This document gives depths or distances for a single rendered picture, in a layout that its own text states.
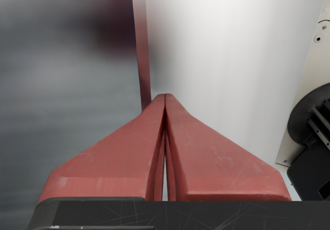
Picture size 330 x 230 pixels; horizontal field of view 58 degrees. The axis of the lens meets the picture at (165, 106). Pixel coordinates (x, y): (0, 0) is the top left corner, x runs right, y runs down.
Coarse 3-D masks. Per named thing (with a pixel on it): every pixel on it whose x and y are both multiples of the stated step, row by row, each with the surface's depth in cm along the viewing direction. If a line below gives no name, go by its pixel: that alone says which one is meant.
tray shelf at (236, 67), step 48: (192, 0) 13; (240, 0) 13; (288, 0) 13; (192, 48) 14; (240, 48) 15; (288, 48) 15; (192, 96) 16; (240, 96) 16; (288, 96) 17; (240, 144) 18
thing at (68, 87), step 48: (0, 0) 12; (48, 0) 12; (96, 0) 12; (144, 0) 9; (0, 48) 13; (48, 48) 13; (96, 48) 13; (144, 48) 10; (0, 96) 14; (48, 96) 15; (96, 96) 15; (144, 96) 11; (0, 144) 16; (48, 144) 16; (0, 192) 18
